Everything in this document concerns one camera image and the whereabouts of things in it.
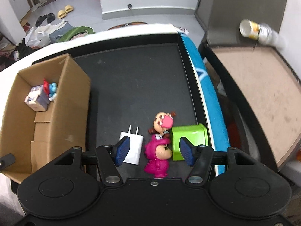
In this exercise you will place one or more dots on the black tray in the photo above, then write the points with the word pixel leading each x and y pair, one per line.
pixel 141 80

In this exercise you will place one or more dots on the black slipper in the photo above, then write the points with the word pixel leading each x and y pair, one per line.
pixel 50 17
pixel 40 20

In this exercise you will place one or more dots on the yellow slipper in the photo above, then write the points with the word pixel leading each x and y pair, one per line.
pixel 62 14
pixel 69 8

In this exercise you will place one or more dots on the stack of plastic cups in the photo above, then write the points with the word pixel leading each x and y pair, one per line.
pixel 258 31

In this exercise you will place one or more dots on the magenta dinosaur suit figurine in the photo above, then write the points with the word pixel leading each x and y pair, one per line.
pixel 157 162

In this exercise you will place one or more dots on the green plastic cube box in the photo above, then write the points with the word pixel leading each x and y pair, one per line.
pixel 195 134

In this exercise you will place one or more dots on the white plastic bag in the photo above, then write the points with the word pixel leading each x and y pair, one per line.
pixel 37 36

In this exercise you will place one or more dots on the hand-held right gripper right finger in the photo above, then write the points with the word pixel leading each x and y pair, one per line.
pixel 187 151

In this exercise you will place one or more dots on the small white pink toy box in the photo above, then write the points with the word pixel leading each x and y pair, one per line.
pixel 36 98

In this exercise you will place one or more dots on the green cloth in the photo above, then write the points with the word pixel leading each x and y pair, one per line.
pixel 77 33

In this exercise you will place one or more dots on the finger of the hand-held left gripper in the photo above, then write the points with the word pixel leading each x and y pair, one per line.
pixel 7 159

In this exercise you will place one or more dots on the brown pigtail girl figurine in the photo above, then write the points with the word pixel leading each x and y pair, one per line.
pixel 161 122

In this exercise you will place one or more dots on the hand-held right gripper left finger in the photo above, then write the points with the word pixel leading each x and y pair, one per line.
pixel 122 151

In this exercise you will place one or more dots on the white charger plug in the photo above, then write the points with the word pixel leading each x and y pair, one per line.
pixel 136 150

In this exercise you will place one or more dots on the brown cardboard box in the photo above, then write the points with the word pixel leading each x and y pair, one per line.
pixel 68 98

